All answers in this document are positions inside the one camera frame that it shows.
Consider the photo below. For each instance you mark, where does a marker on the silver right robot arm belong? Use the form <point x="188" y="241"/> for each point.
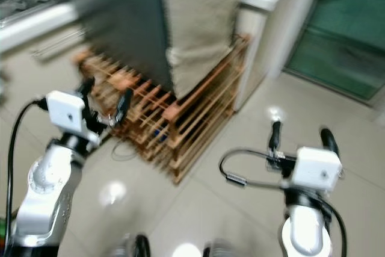
<point x="307" y="227"/>

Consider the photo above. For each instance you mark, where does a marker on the narrow white counter cabinet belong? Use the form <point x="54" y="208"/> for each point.
<point x="277" y="28"/>

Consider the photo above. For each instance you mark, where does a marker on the dark grey fridge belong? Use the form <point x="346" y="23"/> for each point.
<point x="126" y="22"/>

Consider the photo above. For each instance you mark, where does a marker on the white kitchen counter cabinet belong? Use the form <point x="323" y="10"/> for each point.
<point x="30" y="28"/>

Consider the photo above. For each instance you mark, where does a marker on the beige cloth fridge cover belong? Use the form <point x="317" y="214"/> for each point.
<point x="201" y="22"/>

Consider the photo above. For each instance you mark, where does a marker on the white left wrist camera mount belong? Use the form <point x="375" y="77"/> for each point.
<point x="66" y="115"/>

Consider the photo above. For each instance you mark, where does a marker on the grey right robot foot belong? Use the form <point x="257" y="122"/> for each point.
<point x="219" y="251"/>

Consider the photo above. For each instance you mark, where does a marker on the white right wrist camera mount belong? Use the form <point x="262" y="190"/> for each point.
<point x="316" y="168"/>

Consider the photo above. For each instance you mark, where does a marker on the glass sliding door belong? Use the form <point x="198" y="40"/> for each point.
<point x="343" y="34"/>

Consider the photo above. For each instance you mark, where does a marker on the wooden slatted rack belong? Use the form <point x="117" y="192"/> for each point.
<point x="186" y="118"/>

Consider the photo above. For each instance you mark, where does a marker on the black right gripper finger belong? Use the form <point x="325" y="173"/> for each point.
<point x="275" y="136"/>
<point x="329" y="140"/>

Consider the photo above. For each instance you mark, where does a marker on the grey robot foot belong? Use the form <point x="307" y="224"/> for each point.
<point x="219" y="251"/>
<point x="132" y="246"/>

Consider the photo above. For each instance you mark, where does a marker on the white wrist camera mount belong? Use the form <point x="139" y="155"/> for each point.
<point x="316" y="168"/>
<point x="66" y="115"/>

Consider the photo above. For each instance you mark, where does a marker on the grey left robot foot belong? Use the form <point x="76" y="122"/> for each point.
<point x="132" y="246"/>

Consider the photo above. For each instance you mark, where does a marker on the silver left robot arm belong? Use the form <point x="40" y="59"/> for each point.
<point x="48" y="191"/>

